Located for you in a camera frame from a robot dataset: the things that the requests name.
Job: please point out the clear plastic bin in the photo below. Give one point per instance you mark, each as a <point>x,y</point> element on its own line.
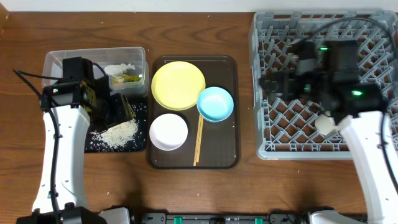
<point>103,57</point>

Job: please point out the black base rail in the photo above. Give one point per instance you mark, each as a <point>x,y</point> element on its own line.
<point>236,219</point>

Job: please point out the green snack wrapper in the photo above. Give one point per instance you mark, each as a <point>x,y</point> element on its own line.
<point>124,78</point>

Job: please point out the white napkin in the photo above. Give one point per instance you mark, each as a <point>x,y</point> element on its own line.
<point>117,70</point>

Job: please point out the black tray bin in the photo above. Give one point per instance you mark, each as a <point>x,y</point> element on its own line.
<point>141,140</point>

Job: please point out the yellow plate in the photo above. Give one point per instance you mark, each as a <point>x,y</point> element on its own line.
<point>177,85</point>

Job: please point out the pile of rice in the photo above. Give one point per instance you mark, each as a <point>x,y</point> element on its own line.
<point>119,133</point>

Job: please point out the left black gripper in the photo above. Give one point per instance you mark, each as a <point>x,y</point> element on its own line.
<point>117,109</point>

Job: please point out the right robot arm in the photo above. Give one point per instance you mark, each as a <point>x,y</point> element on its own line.
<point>358,112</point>

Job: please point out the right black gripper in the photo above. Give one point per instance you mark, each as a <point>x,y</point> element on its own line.
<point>285,78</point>

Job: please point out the white cup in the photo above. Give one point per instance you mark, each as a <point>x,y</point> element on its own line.
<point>325,123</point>

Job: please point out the light blue bowl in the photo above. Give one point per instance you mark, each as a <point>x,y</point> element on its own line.
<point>215,104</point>

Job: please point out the pink bowl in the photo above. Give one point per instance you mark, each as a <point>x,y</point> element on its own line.
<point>168,132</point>

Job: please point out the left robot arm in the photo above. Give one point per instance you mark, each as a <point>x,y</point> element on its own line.
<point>74,107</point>

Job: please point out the grey dishwasher rack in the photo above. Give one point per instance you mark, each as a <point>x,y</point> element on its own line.
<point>285,130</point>

